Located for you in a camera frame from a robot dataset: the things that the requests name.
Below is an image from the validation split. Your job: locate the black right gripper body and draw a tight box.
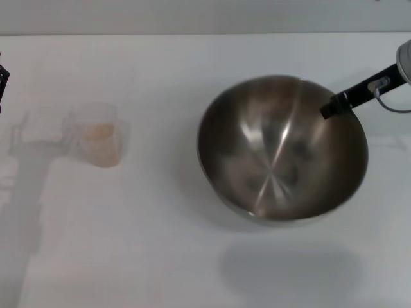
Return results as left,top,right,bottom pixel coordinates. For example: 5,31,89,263
343,63,401,110

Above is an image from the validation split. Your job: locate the stainless steel mixing bowl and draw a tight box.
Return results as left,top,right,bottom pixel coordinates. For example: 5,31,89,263
196,74,369,225

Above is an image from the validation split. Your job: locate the clear plastic measuring cup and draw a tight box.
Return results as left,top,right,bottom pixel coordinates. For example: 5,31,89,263
60,101,132,169

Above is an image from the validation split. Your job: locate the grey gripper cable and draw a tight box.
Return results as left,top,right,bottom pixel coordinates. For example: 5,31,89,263
373,87,411,114

